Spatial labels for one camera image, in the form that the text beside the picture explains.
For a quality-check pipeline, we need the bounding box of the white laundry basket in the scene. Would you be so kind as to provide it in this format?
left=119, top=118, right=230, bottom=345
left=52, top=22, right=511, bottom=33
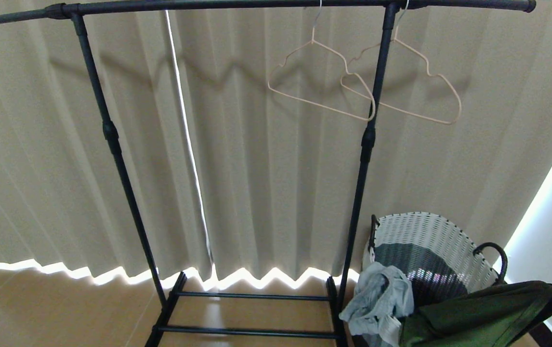
left=362, top=212, right=509, bottom=309

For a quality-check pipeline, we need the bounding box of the black clothes rack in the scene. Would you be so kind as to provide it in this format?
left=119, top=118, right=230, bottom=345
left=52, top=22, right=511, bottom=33
left=0, top=0, right=537, bottom=347

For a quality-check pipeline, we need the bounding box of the green printed shirt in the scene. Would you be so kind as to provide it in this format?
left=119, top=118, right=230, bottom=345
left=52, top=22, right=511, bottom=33
left=398, top=280, right=552, bottom=347

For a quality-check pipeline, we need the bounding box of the pink clothes hanger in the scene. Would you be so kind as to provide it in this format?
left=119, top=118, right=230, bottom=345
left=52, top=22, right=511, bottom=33
left=341, top=0, right=463, bottom=126
left=267, top=0, right=377, bottom=122

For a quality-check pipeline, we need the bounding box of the pale grey garment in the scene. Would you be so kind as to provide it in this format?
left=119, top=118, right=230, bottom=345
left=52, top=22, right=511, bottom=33
left=339, top=263, right=415, bottom=347

